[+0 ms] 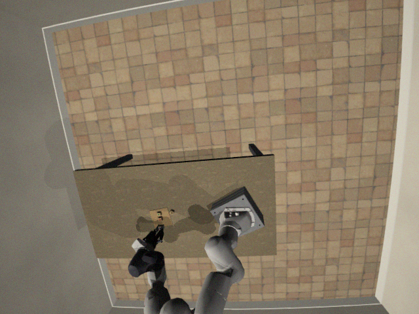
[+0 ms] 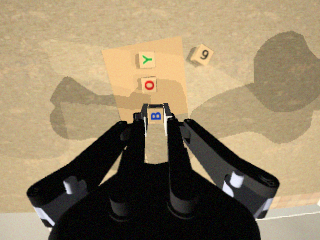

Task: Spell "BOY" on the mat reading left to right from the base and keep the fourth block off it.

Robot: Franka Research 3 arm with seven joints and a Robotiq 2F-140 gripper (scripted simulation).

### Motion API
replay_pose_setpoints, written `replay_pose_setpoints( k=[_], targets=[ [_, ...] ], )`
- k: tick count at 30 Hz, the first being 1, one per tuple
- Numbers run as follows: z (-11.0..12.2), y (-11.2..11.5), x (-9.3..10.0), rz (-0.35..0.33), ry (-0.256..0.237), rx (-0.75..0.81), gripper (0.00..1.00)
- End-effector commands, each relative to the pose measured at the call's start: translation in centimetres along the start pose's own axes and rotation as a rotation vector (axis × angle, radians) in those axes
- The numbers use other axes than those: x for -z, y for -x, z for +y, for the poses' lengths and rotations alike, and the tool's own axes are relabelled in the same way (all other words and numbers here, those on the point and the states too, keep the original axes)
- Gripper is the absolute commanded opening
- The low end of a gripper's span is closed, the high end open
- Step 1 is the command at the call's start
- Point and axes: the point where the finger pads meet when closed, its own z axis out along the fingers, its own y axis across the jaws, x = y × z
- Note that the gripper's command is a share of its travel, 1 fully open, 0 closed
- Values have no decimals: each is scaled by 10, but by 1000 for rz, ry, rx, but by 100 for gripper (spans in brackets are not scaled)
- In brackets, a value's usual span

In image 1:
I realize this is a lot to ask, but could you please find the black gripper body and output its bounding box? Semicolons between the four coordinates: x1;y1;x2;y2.
145;237;158;249

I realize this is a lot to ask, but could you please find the tan square mat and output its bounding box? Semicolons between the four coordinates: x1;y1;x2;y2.
149;207;173;228

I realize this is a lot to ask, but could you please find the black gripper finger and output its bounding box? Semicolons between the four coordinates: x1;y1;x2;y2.
153;225;164;243
143;225;159;241

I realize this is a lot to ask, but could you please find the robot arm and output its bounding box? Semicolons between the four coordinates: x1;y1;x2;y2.
128;207;255;314

